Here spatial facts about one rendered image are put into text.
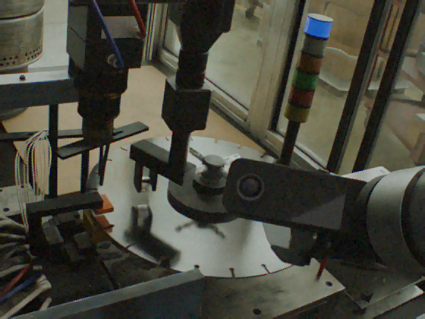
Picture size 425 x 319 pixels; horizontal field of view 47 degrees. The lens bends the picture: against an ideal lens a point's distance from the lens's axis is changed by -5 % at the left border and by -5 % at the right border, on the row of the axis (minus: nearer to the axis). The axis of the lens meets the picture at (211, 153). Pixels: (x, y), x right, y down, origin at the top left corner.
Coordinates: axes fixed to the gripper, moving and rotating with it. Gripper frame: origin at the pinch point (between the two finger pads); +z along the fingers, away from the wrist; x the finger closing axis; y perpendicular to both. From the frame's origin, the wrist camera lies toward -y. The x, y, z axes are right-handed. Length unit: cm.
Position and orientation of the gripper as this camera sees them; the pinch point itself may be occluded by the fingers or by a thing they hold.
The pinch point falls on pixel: (265, 219)
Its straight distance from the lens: 55.8
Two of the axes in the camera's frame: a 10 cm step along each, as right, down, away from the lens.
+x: 2.4, -9.5, 2.2
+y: 9.2, 2.9, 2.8
